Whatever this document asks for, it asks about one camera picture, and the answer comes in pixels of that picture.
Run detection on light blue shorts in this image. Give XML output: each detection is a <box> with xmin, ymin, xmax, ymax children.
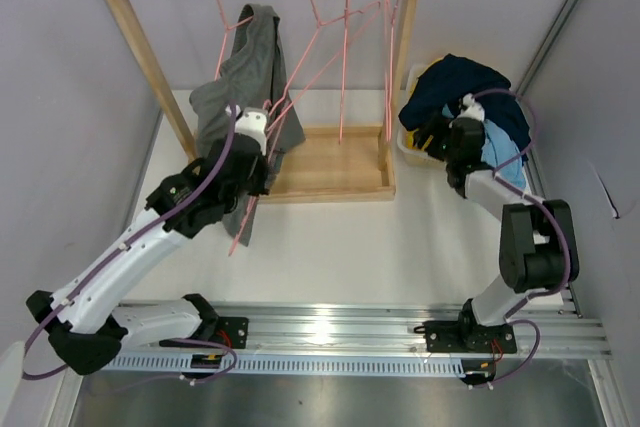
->
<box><xmin>439</xmin><ymin>101</ymin><xmax>527</xmax><ymax>189</ymax></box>

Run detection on navy blue shorts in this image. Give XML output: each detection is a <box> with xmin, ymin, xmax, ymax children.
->
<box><xmin>399</xmin><ymin>54</ymin><xmax>531</xmax><ymax>151</ymax></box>

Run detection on pink hanger of yellow shorts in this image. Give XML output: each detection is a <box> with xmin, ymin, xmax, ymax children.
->
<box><xmin>383</xmin><ymin>0</ymin><xmax>400</xmax><ymax>142</ymax></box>

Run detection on pink hanger of blue shorts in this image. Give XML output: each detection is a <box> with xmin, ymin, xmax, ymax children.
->
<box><xmin>262</xmin><ymin>0</ymin><xmax>382</xmax><ymax>133</ymax></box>

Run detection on pink hanger of camouflage shorts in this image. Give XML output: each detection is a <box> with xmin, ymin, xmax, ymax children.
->
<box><xmin>338</xmin><ymin>0</ymin><xmax>350</xmax><ymax>145</ymax></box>

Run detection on grey shorts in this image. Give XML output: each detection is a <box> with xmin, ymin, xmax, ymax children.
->
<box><xmin>189</xmin><ymin>4</ymin><xmax>306</xmax><ymax>237</ymax></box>

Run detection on pink hanger of navy shorts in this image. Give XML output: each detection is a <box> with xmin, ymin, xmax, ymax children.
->
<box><xmin>228</xmin><ymin>98</ymin><xmax>293</xmax><ymax>257</ymax></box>

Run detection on pink hanger of grey shorts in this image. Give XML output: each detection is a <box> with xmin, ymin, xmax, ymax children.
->
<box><xmin>214</xmin><ymin>0</ymin><xmax>253</xmax><ymax>80</ymax></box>

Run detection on yellow shorts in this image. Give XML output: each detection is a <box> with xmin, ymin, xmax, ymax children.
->
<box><xmin>406</xmin><ymin>129</ymin><xmax>433</xmax><ymax>151</ymax></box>

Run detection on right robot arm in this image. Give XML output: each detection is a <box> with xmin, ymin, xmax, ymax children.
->
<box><xmin>413</xmin><ymin>113</ymin><xmax>579</xmax><ymax>354</ymax></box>

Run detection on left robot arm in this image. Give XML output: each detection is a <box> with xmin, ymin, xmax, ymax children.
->
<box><xmin>26</xmin><ymin>133</ymin><xmax>269</xmax><ymax>376</ymax></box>

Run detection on white plastic basket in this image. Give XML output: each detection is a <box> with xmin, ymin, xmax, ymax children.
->
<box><xmin>396</xmin><ymin>63</ymin><xmax>445</xmax><ymax>170</ymax></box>

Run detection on wooden clothes rack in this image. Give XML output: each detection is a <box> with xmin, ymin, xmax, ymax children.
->
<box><xmin>106</xmin><ymin>0</ymin><xmax>417</xmax><ymax>203</ymax></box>

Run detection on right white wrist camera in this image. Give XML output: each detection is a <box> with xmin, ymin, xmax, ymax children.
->
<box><xmin>449</xmin><ymin>93</ymin><xmax>485</xmax><ymax>129</ymax></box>

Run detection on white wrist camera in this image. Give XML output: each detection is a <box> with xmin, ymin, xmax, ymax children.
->
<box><xmin>449</xmin><ymin>93</ymin><xmax>485</xmax><ymax>129</ymax></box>
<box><xmin>225</xmin><ymin>105</ymin><xmax>269</xmax><ymax>155</ymax></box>

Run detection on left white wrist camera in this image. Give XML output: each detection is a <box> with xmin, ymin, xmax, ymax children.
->
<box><xmin>225</xmin><ymin>105</ymin><xmax>269</xmax><ymax>155</ymax></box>

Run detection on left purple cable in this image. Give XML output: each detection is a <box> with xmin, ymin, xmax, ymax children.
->
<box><xmin>20</xmin><ymin>102</ymin><xmax>239</xmax><ymax>388</ymax></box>

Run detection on aluminium mounting rail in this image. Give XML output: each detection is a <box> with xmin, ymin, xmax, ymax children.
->
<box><xmin>108</xmin><ymin>299</ymin><xmax>612</xmax><ymax>360</ymax></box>

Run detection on slotted cable duct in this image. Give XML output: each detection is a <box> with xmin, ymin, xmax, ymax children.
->
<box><xmin>104</xmin><ymin>352</ymin><xmax>465</xmax><ymax>378</ymax></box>

